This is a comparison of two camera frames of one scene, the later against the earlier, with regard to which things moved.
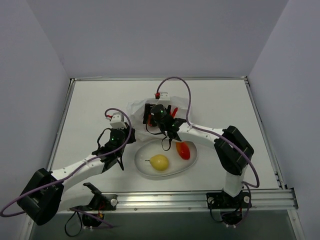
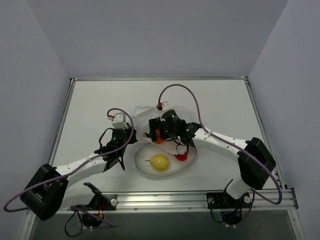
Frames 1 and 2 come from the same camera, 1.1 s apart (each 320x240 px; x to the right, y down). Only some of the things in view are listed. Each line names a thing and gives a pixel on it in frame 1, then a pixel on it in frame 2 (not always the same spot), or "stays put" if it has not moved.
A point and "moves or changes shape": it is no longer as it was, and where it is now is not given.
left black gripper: [130, 133] stays put
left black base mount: [101, 202] stays put
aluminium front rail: [143, 202] stays put
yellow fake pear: [158, 162] stays put
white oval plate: [176, 163] stays put
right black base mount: [232, 205] stays put
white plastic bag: [136, 108] moves or changes shape
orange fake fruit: [149, 118] to [159, 140]
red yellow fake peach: [183, 150] moves or changes shape
